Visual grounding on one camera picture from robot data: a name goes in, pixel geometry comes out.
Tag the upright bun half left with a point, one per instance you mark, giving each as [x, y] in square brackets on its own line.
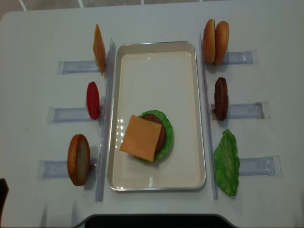
[78, 160]

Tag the right clear plastic rail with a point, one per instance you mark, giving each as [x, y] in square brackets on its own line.
[207, 117]

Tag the dark object at left edge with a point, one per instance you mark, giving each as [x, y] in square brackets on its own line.
[4, 189]

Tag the upright red tomato slice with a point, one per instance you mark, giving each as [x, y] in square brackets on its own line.
[92, 100]

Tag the sesame bun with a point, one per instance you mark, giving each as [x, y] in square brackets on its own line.
[221, 41]
[208, 43]

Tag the clear holder under left bun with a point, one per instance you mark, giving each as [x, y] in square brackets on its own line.
[52, 169]

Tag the orange cheese slice on burger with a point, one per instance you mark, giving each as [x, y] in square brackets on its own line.
[141, 137]

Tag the white metal serving tray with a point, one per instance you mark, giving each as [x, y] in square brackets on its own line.
[157, 77]

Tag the sesame bun top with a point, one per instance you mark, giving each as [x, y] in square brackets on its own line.
[208, 43]

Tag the upright green lettuce leaf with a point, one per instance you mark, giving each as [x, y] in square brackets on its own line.
[227, 164]

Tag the brown meat patty on burger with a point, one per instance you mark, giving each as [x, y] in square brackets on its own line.
[162, 137]

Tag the clear holder under patty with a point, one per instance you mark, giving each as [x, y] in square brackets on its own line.
[257, 110]

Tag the clear holder under right buns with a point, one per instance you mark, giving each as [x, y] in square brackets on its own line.
[237, 58]

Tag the upright orange cheese slice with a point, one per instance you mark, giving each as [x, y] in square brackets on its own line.
[99, 49]

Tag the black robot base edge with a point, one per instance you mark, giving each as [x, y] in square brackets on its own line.
[157, 221]

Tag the clear holder under cheese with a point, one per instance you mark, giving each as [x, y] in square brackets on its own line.
[70, 67]

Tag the clear holder under lettuce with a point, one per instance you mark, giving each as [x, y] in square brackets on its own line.
[270, 166]

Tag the upright sesame bun right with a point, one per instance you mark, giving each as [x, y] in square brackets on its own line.
[221, 41]

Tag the clear holder under tomato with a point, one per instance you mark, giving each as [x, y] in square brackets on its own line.
[66, 115]

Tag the green lettuce leaf on burger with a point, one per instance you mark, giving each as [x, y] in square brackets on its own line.
[169, 133]

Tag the upright brown meat patty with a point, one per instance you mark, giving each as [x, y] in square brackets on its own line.
[221, 99]

